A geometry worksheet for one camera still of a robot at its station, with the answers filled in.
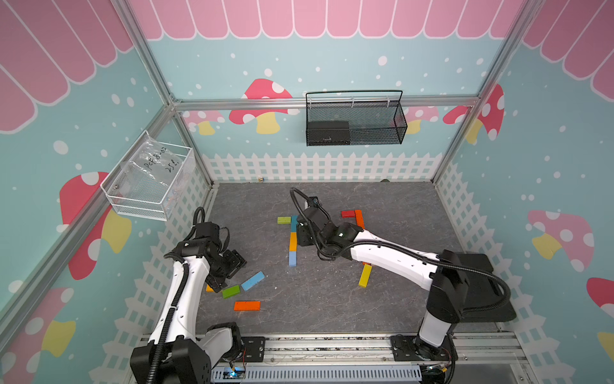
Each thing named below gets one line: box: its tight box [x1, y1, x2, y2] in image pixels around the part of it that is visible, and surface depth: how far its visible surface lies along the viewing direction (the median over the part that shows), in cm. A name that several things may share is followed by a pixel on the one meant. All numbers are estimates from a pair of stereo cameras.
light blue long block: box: [240, 270, 266, 292], surface depth 90 cm
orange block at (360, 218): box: [354, 209, 366, 229], surface depth 108 cm
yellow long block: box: [358, 263, 373, 288], surface depth 90 cm
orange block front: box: [233, 300, 262, 312], surface depth 85 cm
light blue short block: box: [288, 251, 297, 267], surface depth 96 cm
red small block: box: [341, 210, 356, 219], surface depth 111 cm
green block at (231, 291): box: [221, 284, 241, 300], surface depth 87 cm
